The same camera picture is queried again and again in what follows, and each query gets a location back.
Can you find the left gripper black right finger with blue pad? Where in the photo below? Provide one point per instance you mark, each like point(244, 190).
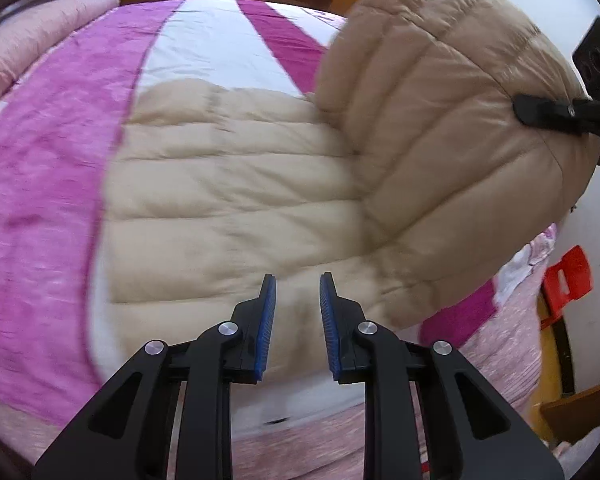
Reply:
point(428, 412)

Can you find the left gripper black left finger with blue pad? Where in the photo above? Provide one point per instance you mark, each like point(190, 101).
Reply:
point(166, 412)

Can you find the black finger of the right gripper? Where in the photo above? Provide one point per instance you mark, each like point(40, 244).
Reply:
point(572, 117)

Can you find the beige quilted down jacket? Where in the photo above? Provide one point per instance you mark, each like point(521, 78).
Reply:
point(405, 174)

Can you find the brown wooden chair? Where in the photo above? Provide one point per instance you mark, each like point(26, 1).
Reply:
point(570, 419)

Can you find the magenta white floral bedspread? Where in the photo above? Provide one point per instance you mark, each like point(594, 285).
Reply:
point(61, 125)

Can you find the red plastic stool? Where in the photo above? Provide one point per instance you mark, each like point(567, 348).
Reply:
point(568, 280)

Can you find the pink checked rolled duvet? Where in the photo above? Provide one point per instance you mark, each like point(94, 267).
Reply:
point(28, 35)

